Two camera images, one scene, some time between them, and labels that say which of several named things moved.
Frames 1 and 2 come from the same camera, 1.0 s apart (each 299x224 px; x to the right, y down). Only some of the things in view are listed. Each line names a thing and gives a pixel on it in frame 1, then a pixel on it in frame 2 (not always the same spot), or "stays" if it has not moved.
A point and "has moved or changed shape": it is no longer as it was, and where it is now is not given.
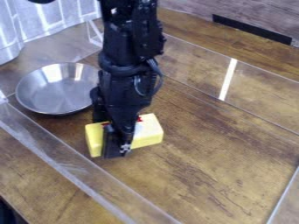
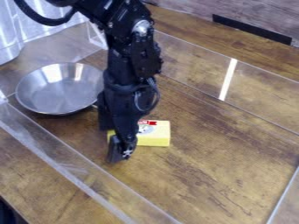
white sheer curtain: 26,19 stays
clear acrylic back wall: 229,80 stays
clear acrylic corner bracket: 95,33 stays
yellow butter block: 149,134 has moved or changed shape
